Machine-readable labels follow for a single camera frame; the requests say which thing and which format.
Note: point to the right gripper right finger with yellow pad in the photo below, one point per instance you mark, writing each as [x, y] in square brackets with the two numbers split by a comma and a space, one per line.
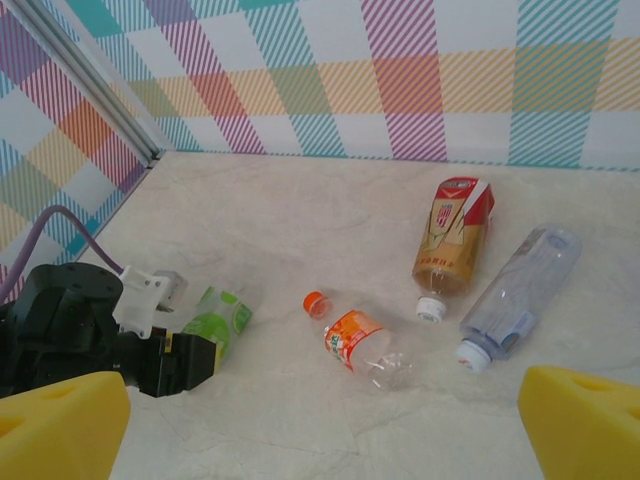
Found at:
[585, 430]

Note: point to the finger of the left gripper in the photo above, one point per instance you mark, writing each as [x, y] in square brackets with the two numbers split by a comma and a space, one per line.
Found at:
[195, 362]

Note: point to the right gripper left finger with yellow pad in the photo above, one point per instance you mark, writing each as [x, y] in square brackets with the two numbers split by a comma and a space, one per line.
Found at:
[60, 425]

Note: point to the green label plastic bottle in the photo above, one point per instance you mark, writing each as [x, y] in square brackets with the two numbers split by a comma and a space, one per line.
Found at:
[225, 315]

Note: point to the clear bluish plastic bottle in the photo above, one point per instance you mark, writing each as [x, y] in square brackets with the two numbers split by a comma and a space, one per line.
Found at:
[525, 290]

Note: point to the orange-cap orange-label clear bottle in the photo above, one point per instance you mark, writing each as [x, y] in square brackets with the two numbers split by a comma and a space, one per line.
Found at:
[350, 337]

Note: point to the brown tea bottle red top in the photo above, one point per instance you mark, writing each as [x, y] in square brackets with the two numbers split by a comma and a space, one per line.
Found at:
[450, 240]

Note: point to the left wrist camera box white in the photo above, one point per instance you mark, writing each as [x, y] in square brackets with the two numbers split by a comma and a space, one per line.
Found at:
[145, 300]

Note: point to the aluminium frame post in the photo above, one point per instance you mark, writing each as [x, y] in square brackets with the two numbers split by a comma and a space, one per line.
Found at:
[90, 75]

